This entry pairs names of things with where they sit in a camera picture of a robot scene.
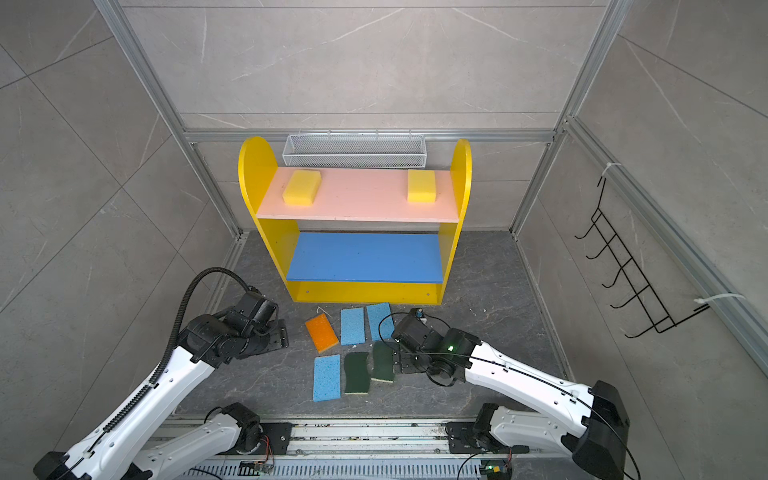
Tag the blue sponge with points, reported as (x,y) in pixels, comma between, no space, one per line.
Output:
(352,326)
(381,321)
(327,378)

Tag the dark green sponge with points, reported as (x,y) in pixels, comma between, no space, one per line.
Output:
(383,363)
(357,377)

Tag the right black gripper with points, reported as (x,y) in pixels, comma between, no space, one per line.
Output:
(403,360)

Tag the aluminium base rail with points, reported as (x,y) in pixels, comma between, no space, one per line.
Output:
(379,449)

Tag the yellow sponge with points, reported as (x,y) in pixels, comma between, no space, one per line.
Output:
(421,186)
(302,188)

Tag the blue sponge upper right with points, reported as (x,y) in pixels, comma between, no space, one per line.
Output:
(381,321)

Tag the black wire hook rack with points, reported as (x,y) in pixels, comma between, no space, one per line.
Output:
(627,268)

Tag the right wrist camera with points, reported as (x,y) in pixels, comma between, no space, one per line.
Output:
(417,313)

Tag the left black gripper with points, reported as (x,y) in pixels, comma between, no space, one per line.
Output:
(279,335)

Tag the blue sponge upper left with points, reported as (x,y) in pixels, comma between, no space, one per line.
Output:
(352,326)

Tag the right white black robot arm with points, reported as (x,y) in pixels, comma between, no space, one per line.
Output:
(588,423)

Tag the orange sponge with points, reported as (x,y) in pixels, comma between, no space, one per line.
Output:
(322,333)

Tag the white wire mesh basket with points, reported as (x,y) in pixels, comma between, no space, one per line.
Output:
(358,151)

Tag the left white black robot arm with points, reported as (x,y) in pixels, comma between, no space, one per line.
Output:
(117,449)

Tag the yellow pink blue shelf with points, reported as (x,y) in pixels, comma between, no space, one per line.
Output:
(361,240)

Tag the blue sponge lower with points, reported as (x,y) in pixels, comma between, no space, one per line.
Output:
(327,378)

